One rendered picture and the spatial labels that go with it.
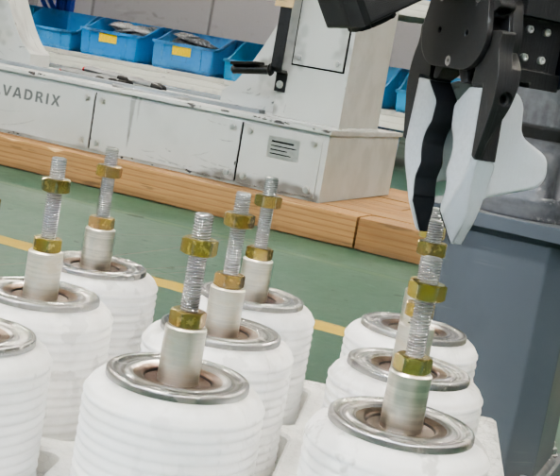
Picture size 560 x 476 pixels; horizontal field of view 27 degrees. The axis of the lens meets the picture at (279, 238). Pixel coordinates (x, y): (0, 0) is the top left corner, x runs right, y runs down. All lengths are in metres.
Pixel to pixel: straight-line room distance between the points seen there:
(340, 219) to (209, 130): 0.46
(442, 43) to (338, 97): 2.28
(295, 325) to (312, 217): 2.04
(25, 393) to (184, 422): 0.09
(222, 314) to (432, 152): 0.16
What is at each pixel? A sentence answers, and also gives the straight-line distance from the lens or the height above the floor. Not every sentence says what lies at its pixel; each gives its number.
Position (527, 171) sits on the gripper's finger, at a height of 0.38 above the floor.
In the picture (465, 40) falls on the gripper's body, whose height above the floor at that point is 0.45.
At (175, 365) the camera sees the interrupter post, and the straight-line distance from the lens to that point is 0.60.
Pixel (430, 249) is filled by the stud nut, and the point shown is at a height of 0.33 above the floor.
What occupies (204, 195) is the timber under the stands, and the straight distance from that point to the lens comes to 2.97.
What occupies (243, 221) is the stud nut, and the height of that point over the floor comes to 0.32.
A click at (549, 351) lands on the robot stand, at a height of 0.17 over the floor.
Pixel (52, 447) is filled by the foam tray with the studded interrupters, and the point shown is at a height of 0.18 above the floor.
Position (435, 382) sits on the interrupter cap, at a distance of 0.70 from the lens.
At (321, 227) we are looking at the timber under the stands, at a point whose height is 0.04.
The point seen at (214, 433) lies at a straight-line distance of 0.58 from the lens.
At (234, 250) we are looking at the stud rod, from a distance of 0.71.
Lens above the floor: 0.43
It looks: 9 degrees down
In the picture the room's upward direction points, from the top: 10 degrees clockwise
